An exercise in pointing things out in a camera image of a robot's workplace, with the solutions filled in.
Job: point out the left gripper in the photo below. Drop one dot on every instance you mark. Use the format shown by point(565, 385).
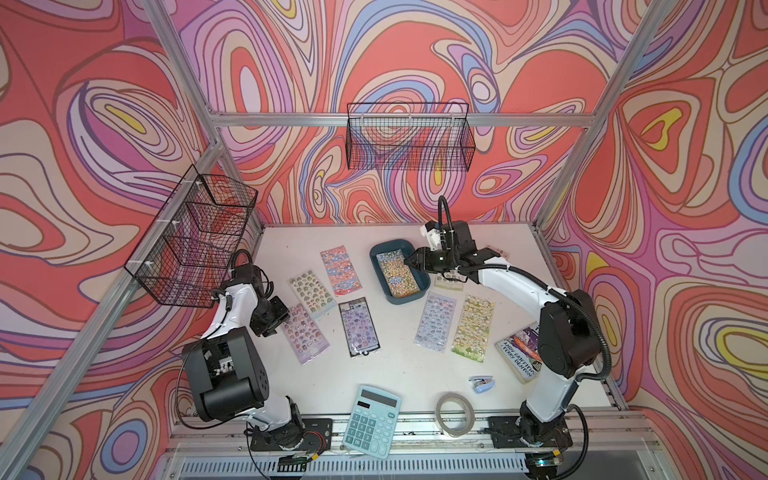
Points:
point(280, 314)

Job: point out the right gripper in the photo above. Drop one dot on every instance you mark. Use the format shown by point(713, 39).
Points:
point(423, 258)

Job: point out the white animal sticker sheet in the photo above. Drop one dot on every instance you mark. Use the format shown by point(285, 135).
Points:
point(450, 281)

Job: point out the pink sticker sheet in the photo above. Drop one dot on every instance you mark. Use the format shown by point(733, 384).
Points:
point(502, 253)

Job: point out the lilac bear sticker sheet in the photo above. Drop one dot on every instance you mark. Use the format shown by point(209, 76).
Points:
point(304, 336)

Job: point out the teal storage box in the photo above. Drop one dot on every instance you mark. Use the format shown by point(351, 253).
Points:
point(407, 248)

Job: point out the red blue sticker sheet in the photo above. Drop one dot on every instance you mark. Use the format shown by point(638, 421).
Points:
point(340, 270)

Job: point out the green animal sticker sheet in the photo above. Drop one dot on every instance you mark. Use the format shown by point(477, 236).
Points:
point(473, 331)

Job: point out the purple dark-edged sticker sheet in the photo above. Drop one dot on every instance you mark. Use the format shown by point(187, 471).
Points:
point(359, 328)

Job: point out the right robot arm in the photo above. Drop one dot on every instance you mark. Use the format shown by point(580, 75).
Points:
point(571, 344)

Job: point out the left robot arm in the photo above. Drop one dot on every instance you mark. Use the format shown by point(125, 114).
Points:
point(227, 378)

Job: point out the panda sticker sheet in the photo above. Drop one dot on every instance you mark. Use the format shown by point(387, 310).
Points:
point(398, 276)

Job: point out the book with yellow text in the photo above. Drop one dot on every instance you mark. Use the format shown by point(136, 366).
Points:
point(520, 352)

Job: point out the small blue stapler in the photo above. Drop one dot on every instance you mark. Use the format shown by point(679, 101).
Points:
point(482, 384)

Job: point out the clear tape roll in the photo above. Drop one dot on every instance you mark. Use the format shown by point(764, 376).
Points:
point(454, 415)

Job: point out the mint green calculator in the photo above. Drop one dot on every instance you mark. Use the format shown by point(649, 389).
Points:
point(372, 422)

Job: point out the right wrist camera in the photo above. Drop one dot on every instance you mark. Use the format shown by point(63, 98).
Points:
point(446, 236)

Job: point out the left black wire basket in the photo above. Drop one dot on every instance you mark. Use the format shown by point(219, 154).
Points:
point(187, 250)

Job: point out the black wire basket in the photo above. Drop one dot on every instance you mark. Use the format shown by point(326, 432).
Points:
point(187, 250)
point(409, 136)

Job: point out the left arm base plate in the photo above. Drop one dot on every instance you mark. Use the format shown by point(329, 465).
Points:
point(313, 437)

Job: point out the back black wire basket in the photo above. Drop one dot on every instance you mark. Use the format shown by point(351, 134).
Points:
point(409, 136)

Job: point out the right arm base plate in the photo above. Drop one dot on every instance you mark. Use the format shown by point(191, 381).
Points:
point(528, 432)

